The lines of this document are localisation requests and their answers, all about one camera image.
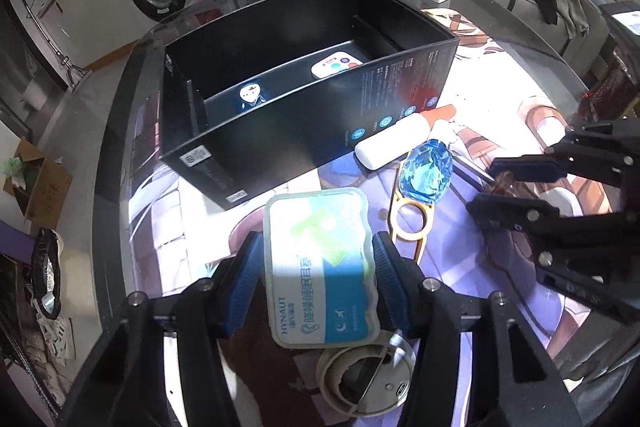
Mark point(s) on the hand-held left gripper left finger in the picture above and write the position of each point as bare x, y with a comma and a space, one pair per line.
245, 277

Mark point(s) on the white tube with orange cap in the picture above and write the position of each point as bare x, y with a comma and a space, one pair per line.
390, 142

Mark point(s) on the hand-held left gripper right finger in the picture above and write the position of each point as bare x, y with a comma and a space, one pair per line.
390, 277

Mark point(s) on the round white device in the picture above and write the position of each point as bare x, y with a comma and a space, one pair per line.
385, 387

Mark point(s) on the white remote with coloured buttons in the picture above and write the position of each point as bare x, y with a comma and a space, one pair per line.
332, 67

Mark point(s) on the translucent plastic earplug case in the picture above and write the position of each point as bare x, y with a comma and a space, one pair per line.
320, 267

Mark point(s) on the black cardboard box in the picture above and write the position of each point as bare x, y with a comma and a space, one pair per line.
280, 142

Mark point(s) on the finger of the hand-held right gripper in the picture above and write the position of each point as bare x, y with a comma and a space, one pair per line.
510, 209
520, 168

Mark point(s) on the white kitchen base cabinet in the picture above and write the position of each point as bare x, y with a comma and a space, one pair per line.
75, 22

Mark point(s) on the blue crystal gem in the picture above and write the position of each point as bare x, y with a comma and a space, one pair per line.
425, 172

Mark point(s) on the small panda figure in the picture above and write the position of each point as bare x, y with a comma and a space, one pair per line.
250, 94

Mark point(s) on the printed table mat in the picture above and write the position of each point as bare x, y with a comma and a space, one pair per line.
475, 257

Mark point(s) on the brown cardboard box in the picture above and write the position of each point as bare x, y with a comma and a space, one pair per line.
47, 192

